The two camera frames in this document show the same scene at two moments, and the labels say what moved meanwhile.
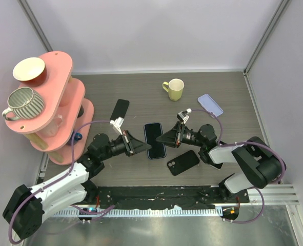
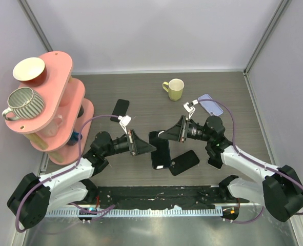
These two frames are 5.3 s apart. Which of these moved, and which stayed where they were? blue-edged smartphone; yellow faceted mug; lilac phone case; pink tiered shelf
Moved: blue-edged smartphone
Stayed: lilac phone case; yellow faceted mug; pink tiered shelf
